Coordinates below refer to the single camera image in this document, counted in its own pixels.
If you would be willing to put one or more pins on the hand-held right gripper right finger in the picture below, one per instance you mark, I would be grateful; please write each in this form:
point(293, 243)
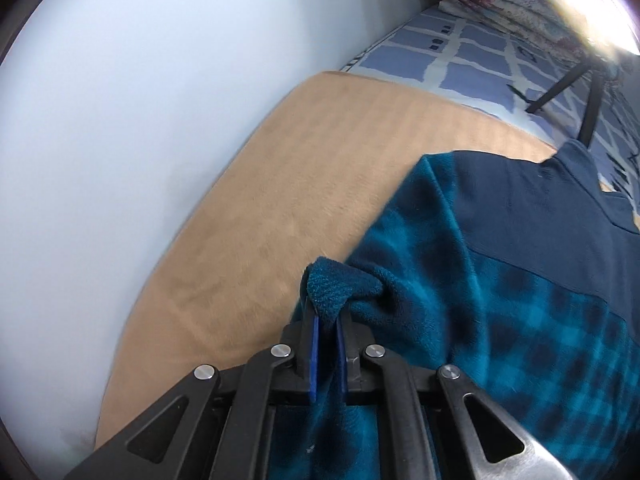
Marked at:
point(342, 360)

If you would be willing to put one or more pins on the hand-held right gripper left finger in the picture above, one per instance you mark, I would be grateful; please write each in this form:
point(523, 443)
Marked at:
point(313, 357)

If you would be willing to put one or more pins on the teal plaid fleece garment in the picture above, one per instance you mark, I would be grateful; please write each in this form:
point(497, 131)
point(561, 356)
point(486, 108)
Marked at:
point(475, 285)

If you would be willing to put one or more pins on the tan blanket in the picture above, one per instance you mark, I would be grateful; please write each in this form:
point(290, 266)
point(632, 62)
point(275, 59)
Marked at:
point(300, 170)

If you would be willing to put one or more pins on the blue checked bed sheet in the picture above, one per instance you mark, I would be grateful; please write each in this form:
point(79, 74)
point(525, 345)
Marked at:
point(400, 55)

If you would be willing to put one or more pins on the black tripod stand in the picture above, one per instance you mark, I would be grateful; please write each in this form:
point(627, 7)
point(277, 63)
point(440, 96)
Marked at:
point(550, 91)

